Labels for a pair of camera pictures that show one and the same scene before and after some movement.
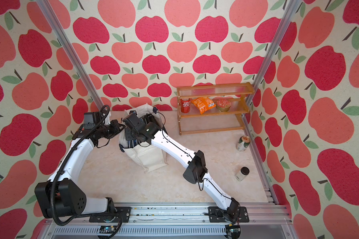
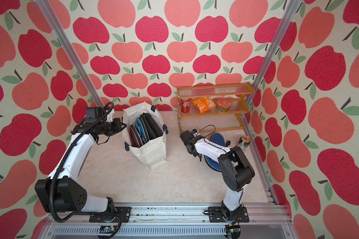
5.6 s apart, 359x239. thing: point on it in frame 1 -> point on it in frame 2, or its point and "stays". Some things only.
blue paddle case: (133, 143) -> (218, 139)
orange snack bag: (203, 104) stays
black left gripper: (115, 123) stays
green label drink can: (243, 143) stays
